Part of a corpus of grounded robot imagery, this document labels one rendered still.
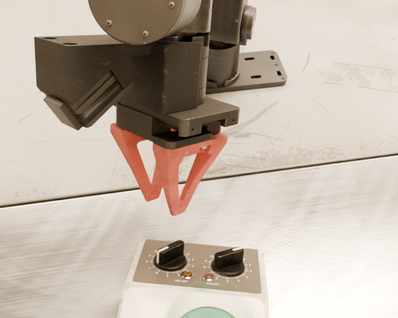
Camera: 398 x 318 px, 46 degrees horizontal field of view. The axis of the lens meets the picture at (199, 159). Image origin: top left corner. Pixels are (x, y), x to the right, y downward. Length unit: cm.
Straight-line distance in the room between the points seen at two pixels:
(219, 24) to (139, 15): 30
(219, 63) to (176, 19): 37
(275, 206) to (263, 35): 32
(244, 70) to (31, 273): 40
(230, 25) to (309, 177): 21
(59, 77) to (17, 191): 30
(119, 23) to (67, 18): 54
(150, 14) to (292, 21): 56
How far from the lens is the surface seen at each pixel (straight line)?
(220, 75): 66
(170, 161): 36
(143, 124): 37
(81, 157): 61
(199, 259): 47
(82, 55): 31
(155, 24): 28
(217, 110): 36
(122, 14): 29
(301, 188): 58
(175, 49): 34
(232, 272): 45
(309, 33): 80
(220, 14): 58
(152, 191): 43
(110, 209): 56
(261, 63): 72
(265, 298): 44
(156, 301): 41
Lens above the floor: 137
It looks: 52 degrees down
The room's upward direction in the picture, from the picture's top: 2 degrees clockwise
